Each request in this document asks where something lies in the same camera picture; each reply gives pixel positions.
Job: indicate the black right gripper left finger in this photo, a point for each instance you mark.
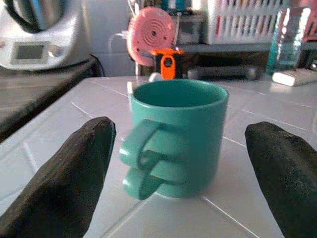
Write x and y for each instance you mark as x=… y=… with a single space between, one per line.
x=64 y=178

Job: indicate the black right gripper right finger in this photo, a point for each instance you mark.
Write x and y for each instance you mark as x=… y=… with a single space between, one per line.
x=287 y=178

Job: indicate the black cooktop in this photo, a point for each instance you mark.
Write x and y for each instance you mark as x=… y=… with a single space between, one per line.
x=29 y=94

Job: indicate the teal ceramic mug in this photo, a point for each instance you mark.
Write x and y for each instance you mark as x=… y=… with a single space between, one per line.
x=195 y=138

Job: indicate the white flat box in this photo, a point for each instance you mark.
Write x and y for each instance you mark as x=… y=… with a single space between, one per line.
x=292 y=77

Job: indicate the dark countertop appliance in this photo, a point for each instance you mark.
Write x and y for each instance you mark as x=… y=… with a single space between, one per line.
x=223 y=72

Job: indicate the clear teal plastic bottle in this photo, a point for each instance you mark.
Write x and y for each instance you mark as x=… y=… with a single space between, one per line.
x=287 y=49

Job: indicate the small white cap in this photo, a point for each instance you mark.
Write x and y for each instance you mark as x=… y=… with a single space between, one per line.
x=154 y=77

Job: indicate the white kitchen food processor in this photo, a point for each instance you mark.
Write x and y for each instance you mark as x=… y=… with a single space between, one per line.
x=64 y=32

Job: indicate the orange and black tool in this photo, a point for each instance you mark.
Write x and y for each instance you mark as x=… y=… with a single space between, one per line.
x=168 y=69

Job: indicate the white slatted plastic basket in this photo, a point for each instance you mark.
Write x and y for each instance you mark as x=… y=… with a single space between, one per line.
x=242 y=24

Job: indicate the pink round fan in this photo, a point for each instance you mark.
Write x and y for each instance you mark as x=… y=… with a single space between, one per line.
x=151 y=32

